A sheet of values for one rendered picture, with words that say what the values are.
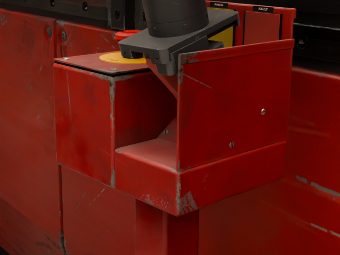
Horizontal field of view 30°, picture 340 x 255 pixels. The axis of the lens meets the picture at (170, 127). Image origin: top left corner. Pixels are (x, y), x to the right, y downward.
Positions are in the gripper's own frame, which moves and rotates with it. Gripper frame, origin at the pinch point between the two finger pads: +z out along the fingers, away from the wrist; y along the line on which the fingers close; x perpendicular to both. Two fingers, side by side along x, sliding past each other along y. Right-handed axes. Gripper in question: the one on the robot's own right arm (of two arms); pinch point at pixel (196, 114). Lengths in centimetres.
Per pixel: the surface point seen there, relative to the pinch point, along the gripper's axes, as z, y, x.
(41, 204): 41, 12, 69
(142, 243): 14.7, -5.8, 6.5
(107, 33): 2.6, 19.7, 40.5
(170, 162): 1.6, -6.2, -2.3
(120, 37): -7.0, 0.1, 9.7
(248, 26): -5.4, 10.2, 0.8
